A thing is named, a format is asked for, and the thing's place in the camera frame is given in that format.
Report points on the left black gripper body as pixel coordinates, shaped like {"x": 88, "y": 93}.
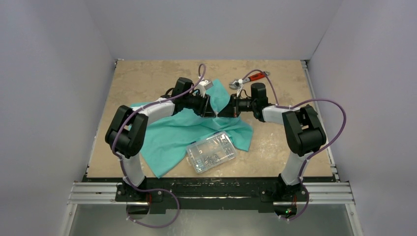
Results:
{"x": 197, "y": 103}

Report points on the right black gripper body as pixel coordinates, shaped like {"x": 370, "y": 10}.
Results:
{"x": 232, "y": 106}

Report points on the teal t-shirt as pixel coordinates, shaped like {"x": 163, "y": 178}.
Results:
{"x": 166, "y": 139}

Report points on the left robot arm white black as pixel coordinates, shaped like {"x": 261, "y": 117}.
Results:
{"x": 126, "y": 133}

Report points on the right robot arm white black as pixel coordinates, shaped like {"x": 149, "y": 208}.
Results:
{"x": 303, "y": 131}

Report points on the clear plastic screw box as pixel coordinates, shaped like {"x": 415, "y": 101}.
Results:
{"x": 211, "y": 152}

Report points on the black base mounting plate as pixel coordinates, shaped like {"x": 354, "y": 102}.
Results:
{"x": 162, "y": 195}

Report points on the adjustable wrench red handle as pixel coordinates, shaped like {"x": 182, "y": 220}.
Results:
{"x": 251, "y": 78}

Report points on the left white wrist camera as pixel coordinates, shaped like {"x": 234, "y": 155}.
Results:
{"x": 203, "y": 86}

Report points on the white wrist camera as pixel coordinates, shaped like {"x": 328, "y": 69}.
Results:
{"x": 239, "y": 85}
{"x": 203, "y": 86}

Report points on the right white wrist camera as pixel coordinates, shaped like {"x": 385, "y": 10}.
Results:
{"x": 239, "y": 85}

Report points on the aluminium frame rail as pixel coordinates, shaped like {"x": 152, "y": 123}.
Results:
{"x": 105, "y": 193}

